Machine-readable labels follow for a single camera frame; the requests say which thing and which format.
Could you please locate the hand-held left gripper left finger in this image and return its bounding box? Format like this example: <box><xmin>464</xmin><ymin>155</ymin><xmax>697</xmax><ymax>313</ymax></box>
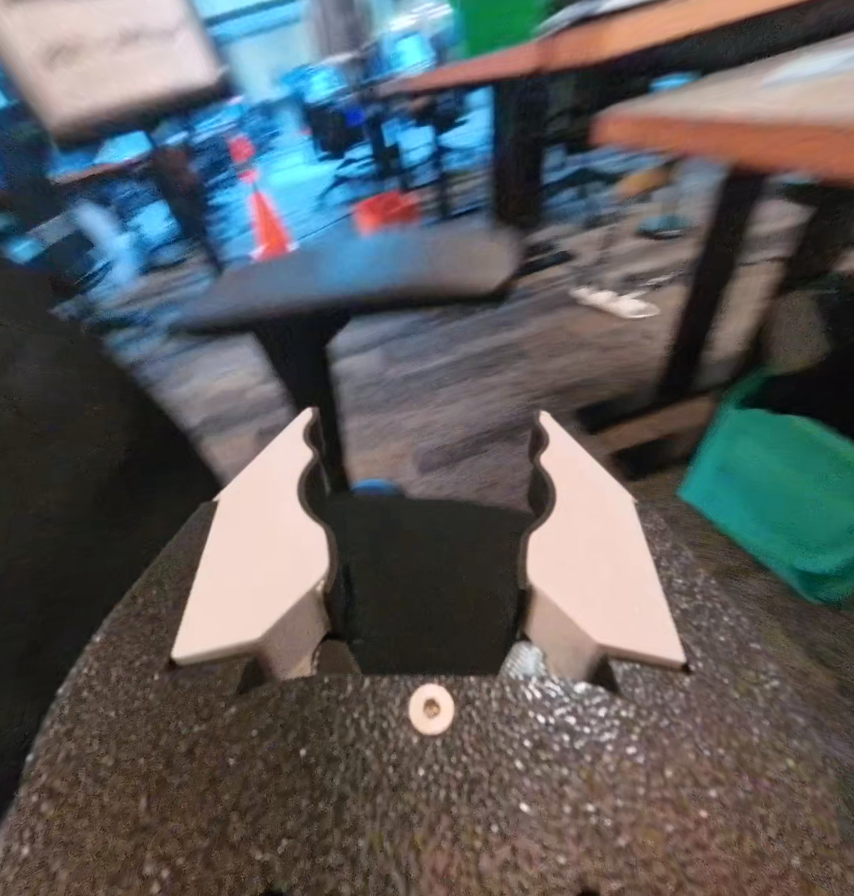
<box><xmin>170</xmin><ymin>408</ymin><xmax>338</xmax><ymax>681</ymax></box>

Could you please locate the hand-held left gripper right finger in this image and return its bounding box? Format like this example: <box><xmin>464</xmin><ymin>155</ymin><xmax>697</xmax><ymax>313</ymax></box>
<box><xmin>519</xmin><ymin>412</ymin><xmax>687</xmax><ymax>681</ymax></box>

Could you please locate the black stool seat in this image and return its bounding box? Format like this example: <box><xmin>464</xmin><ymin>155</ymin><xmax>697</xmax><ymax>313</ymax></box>
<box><xmin>324</xmin><ymin>494</ymin><xmax>534</xmax><ymax>677</ymax></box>

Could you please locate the teal storage bin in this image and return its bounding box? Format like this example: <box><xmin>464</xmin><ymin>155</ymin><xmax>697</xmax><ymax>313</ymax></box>
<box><xmin>678</xmin><ymin>377</ymin><xmax>854</xmax><ymax>607</ymax></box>

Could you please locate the white power strip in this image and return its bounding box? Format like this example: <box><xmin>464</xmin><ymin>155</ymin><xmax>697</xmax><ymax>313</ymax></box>
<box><xmin>569</xmin><ymin>282</ymin><xmax>660</xmax><ymax>320</ymax></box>

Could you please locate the orange traffic cone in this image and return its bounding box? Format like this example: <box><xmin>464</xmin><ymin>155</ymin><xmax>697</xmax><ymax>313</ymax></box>
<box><xmin>247</xmin><ymin>183</ymin><xmax>298</xmax><ymax>261</ymax></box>

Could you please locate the orange plastic bin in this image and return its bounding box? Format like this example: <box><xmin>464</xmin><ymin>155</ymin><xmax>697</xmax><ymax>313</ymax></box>
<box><xmin>352</xmin><ymin>191</ymin><xmax>426</xmax><ymax>237</ymax></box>

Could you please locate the wooden table with booklet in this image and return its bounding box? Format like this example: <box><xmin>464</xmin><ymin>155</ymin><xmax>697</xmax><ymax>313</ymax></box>
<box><xmin>587</xmin><ymin>28</ymin><xmax>854</xmax><ymax>436</ymax></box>

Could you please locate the long wooden table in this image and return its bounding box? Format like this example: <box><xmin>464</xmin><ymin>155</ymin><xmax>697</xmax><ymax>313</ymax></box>
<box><xmin>384</xmin><ymin>0</ymin><xmax>854</xmax><ymax>232</ymax></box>

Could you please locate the black framed tag sign board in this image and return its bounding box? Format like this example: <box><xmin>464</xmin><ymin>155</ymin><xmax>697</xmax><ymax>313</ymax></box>
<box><xmin>0</xmin><ymin>0</ymin><xmax>232</xmax><ymax>275</ymax></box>

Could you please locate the green plastic bin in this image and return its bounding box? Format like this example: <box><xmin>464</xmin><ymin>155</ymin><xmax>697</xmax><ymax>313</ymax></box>
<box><xmin>447</xmin><ymin>0</ymin><xmax>562</xmax><ymax>58</ymax></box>

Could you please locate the small black pedestal table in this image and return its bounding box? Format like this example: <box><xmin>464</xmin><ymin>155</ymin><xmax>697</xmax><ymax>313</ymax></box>
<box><xmin>171</xmin><ymin>230</ymin><xmax>525</xmax><ymax>494</ymax></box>

